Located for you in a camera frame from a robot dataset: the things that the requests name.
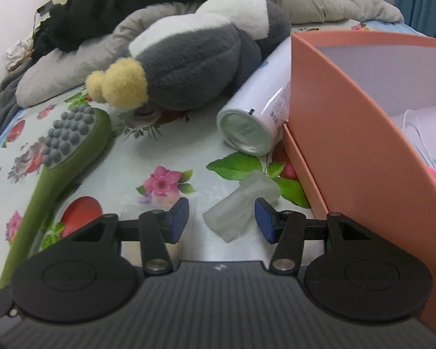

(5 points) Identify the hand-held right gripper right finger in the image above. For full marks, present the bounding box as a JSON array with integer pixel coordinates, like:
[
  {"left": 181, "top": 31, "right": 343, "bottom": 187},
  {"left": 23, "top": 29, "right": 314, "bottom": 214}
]
[{"left": 254, "top": 197, "right": 369, "bottom": 275}]

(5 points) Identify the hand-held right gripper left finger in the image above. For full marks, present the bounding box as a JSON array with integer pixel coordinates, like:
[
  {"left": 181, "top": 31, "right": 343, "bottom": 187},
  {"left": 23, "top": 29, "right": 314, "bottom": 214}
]
[{"left": 71, "top": 197, "right": 190, "bottom": 275}]

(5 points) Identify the pink cardboard box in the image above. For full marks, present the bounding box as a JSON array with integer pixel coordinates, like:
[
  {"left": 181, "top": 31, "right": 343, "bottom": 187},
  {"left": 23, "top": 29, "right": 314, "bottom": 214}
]
[{"left": 283, "top": 31, "right": 436, "bottom": 335}]

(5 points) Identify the floral printed bed mat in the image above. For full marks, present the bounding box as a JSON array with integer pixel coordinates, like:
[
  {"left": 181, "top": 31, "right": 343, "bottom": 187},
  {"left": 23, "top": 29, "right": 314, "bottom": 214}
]
[{"left": 0, "top": 20, "right": 427, "bottom": 284}]

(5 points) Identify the white spray can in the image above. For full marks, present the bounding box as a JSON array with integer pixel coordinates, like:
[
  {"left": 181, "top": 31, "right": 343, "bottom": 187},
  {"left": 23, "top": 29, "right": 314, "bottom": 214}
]
[{"left": 216, "top": 36, "right": 293, "bottom": 156}]

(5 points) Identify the green massage hammer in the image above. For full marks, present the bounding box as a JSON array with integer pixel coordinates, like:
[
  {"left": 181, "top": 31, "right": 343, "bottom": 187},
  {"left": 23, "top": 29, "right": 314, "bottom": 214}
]
[{"left": 0, "top": 105, "right": 113, "bottom": 289}]

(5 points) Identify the grey penguin plush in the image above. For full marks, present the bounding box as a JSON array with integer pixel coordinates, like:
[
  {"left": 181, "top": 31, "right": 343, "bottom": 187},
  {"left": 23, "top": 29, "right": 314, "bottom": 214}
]
[{"left": 85, "top": 0, "right": 293, "bottom": 113}]

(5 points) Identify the dark grey blanket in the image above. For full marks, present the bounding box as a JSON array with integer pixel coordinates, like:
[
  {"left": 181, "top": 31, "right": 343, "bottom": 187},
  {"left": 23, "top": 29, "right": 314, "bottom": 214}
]
[{"left": 0, "top": 58, "right": 33, "bottom": 140}]

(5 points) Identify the black jacket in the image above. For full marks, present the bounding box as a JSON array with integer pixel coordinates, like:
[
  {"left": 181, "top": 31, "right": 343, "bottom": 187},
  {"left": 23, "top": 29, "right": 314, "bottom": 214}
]
[{"left": 34, "top": 0, "right": 283, "bottom": 53}]

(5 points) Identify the beige duvet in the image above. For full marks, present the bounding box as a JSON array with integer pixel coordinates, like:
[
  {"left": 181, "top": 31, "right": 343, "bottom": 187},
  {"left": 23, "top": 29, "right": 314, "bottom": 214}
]
[{"left": 15, "top": 0, "right": 405, "bottom": 109}]

